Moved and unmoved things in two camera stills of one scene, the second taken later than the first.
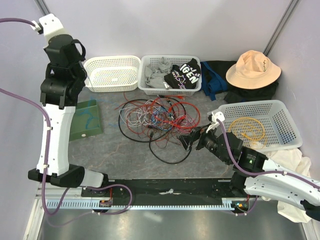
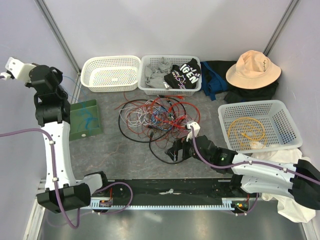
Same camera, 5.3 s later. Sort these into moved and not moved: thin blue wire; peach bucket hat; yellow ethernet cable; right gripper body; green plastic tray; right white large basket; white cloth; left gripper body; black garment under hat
Moved: right gripper body; left gripper body; thin blue wire
Not moved: black garment under hat; peach bucket hat; yellow ethernet cable; green plastic tray; right white large basket; white cloth
